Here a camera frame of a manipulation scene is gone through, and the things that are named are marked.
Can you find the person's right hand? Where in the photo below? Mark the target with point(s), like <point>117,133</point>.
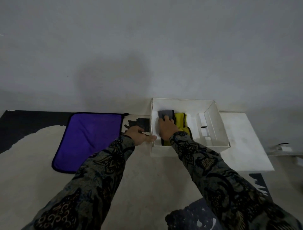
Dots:
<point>168,129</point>

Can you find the person's left hand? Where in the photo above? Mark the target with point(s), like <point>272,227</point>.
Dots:
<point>138,136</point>

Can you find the white box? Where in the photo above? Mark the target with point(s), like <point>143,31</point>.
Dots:
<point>217,128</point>

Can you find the person's right forearm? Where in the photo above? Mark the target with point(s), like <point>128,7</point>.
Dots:
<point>225,182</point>

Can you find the person's left forearm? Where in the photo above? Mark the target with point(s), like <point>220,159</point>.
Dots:
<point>87,180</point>

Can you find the white box lid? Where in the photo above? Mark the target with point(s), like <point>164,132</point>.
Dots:
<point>246,147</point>

